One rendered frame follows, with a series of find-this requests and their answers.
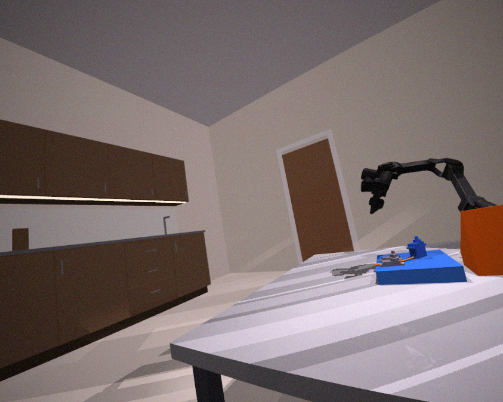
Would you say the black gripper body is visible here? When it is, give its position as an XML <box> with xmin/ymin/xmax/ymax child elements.
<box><xmin>370</xmin><ymin>178</ymin><xmax>391</xmax><ymax>208</ymax></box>

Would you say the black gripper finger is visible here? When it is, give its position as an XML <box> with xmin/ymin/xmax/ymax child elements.
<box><xmin>372</xmin><ymin>184</ymin><xmax>387</xmax><ymax>203</ymax></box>
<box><xmin>369</xmin><ymin>201</ymin><xmax>383</xmax><ymax>214</ymax></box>

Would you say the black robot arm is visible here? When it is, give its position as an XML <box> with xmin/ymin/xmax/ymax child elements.
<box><xmin>361</xmin><ymin>157</ymin><xmax>497</xmax><ymax>213</ymax></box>

